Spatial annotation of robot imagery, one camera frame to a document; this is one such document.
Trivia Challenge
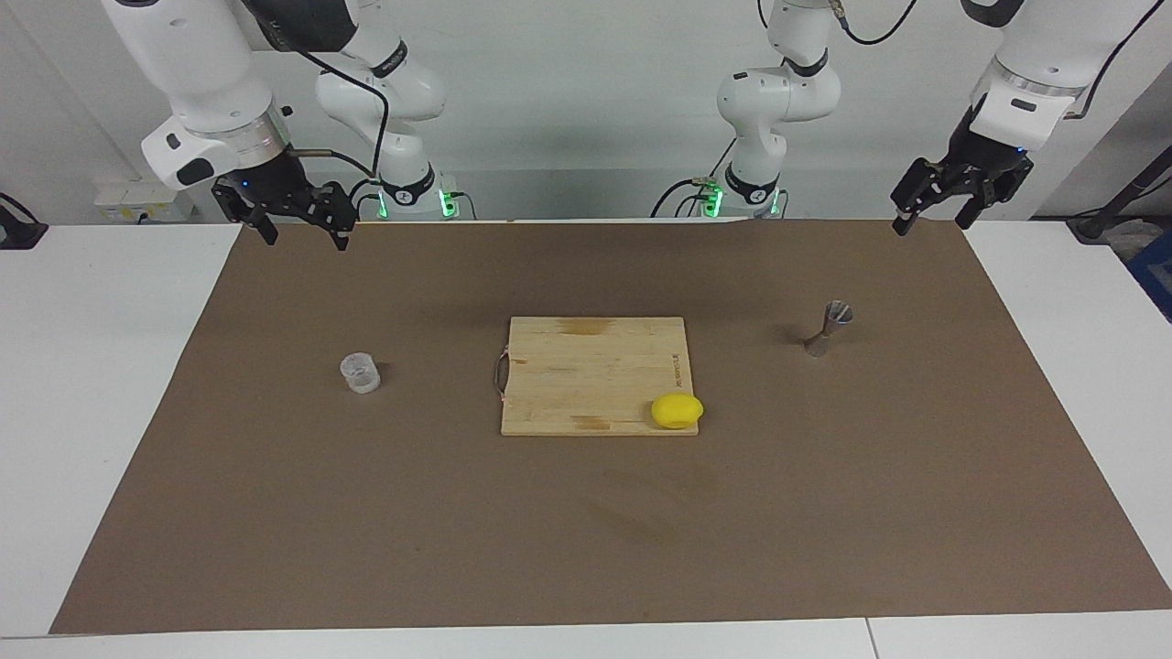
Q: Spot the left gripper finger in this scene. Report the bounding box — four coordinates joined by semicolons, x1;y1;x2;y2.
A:
955;169;1026;230
892;157;944;237

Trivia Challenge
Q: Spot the metal double jigger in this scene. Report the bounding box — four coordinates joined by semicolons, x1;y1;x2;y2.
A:
803;300;855;358

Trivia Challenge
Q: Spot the clear plastic measuring cup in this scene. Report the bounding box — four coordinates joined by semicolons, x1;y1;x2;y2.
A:
340;352;382;395

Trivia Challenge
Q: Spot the black stand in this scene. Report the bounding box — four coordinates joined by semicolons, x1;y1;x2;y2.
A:
1067;145;1172;244

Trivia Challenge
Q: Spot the blue crate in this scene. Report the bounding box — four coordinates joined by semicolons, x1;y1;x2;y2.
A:
1126;227;1172;323

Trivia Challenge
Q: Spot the wooden cutting board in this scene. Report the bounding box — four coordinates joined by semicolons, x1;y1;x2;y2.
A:
494;316;700;438

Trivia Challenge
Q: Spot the yellow lemon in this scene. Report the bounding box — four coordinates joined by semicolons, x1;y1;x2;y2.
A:
650;393;705;430

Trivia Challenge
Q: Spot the brown paper table mat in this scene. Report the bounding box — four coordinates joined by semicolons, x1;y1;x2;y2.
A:
48;218;1172;635

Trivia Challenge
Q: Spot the black right base cable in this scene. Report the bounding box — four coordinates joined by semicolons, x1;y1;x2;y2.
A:
343;177;385;221

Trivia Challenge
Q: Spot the black base cable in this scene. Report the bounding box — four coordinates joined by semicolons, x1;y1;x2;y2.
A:
650;137;738;219
343;177;385;221

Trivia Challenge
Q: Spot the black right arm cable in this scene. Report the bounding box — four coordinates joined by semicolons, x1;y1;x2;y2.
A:
240;0;390;179

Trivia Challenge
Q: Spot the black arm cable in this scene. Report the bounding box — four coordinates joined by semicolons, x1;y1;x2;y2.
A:
756;0;1168;120
240;0;390;179

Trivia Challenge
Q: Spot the white wall power strip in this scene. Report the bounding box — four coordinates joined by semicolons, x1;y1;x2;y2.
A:
94;178;195;223

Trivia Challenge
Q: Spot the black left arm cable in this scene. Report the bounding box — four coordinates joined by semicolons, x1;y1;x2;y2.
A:
756;0;1168;120

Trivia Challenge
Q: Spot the black left base cable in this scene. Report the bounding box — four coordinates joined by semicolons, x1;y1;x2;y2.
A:
650;137;738;219

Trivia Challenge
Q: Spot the black clamp with cable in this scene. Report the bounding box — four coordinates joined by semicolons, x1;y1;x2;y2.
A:
0;190;49;250

